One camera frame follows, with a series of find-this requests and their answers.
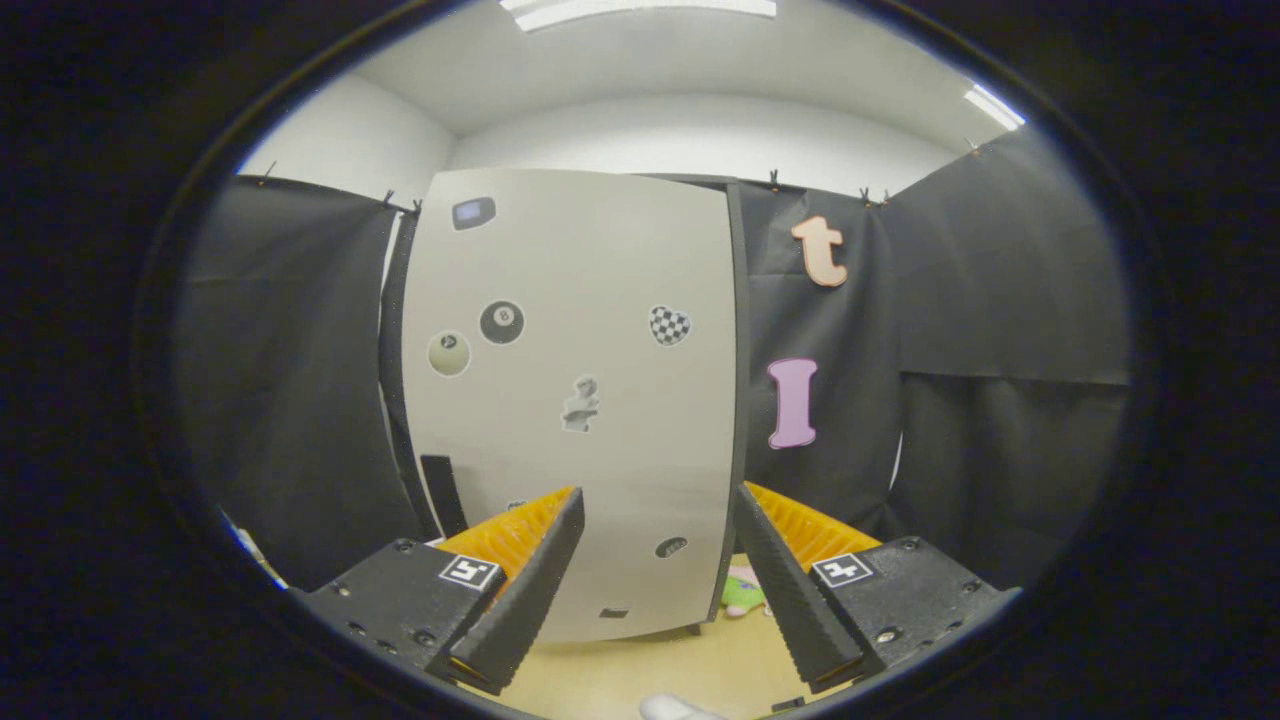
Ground beige shoe cabinet door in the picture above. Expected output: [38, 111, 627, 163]
[400, 168, 742, 644]

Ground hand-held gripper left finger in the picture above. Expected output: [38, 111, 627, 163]
[290, 486, 586, 697]

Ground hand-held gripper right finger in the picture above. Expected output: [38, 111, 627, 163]
[732, 481, 1024, 697]

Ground small ceiling light panel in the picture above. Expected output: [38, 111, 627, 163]
[963, 84, 1028, 132]

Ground black backdrop cloth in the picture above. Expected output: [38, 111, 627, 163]
[172, 124, 1133, 593]

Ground grey shoe cabinet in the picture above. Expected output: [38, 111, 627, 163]
[379, 167, 754, 647]

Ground pink and green plush toy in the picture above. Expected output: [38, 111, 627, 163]
[721, 564, 772, 619]

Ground long ceiling light panel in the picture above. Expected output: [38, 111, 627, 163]
[498, 0, 780, 34]

